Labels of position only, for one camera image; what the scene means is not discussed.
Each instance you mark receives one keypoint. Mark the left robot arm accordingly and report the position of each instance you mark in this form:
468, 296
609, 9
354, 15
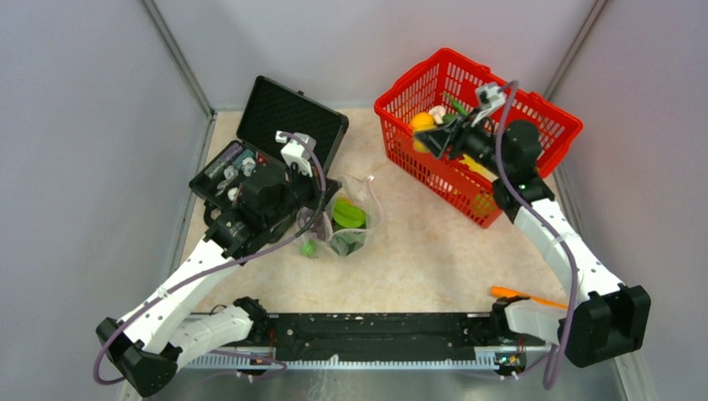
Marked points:
148, 346

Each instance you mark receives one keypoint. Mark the yellow toy corn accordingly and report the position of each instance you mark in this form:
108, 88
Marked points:
475, 167

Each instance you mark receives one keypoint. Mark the white toy mushroom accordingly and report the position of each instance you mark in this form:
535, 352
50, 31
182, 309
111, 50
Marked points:
437, 113

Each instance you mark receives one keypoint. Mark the green toy leaf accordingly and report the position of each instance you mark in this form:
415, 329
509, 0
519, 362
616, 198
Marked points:
347, 215

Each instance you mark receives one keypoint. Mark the dark red toy grapes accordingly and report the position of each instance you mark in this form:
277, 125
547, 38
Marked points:
305, 216

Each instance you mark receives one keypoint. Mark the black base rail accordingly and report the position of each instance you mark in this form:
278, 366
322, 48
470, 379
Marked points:
380, 337

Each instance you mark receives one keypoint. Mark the orange toy carrot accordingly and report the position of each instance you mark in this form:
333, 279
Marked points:
500, 292

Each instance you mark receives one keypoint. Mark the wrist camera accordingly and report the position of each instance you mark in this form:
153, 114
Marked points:
294, 150
491, 97

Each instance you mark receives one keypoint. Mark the green toy pepper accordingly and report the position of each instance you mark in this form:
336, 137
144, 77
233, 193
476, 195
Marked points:
309, 249

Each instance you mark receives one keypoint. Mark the green toy bean pod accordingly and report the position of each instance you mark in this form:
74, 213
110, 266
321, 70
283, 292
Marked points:
460, 109

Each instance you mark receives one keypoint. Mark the clear zip top bag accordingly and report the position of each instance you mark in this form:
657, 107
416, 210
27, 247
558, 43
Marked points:
360, 192

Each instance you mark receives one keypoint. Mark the black poker chip case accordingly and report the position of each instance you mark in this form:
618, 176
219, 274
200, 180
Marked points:
270, 107

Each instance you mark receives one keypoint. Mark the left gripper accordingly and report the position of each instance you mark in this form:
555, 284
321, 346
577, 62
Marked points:
314, 185

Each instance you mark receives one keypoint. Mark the yellow toy lemon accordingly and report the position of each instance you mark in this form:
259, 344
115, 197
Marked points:
420, 122

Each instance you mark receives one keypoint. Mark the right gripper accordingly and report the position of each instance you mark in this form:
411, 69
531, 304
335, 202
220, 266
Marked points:
439, 138

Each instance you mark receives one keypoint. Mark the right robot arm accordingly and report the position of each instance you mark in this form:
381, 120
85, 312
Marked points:
604, 317

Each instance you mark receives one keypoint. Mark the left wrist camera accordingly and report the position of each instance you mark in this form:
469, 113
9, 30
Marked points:
294, 150

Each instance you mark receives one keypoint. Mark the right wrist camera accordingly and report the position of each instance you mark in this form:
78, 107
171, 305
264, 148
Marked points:
491, 97

